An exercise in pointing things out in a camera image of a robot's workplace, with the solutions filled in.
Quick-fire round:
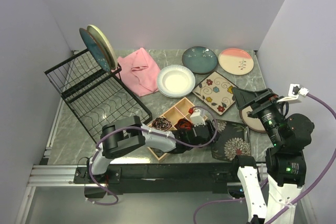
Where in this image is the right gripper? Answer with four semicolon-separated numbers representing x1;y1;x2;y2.
232;84;285;144

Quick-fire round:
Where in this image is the black square floral plate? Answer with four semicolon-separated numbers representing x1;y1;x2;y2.
211;119;251;162

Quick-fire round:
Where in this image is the square patterned glass plate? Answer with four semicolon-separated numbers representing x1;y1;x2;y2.
192;71;236;116

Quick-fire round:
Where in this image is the pink and cream plate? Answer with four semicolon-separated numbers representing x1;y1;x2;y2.
218;48;254;76

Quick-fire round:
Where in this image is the white round plate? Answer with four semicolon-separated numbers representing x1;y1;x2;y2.
156;65;196;93

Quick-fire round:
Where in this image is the teal glazed plate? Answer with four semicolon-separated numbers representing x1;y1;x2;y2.
182;46;218;74

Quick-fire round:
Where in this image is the brown rimmed dark plate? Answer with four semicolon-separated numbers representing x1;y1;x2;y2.
79;28;111;72

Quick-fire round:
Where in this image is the black ribbed plate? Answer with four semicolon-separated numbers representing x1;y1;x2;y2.
239;106;266;133

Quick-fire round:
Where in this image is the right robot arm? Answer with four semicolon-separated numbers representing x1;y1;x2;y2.
230;84;314;223

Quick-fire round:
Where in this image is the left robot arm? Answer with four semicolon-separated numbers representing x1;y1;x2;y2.
86;116;218;183

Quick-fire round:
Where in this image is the orange and black rolled tie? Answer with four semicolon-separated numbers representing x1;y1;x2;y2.
174;118;193;130

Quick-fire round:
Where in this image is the floral rolled tie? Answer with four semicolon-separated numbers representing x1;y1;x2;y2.
151;116;172;131

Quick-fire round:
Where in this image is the pink folded cloth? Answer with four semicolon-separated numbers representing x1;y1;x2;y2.
118;48;161;97

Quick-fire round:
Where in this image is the pale green plate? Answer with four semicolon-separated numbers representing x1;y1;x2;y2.
87;25;118;71

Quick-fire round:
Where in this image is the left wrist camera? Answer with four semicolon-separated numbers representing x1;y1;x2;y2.
190;107;207;126

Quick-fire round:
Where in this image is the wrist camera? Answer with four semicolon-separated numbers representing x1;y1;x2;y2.
190;107;207;126
277;83;309;103

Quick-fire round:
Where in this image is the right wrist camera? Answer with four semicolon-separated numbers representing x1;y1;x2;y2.
277;83;309;103

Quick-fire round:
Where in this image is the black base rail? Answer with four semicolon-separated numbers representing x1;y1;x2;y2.
73;161;260;201

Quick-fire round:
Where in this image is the black wire dish rack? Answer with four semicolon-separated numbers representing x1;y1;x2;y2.
45;49;153;142

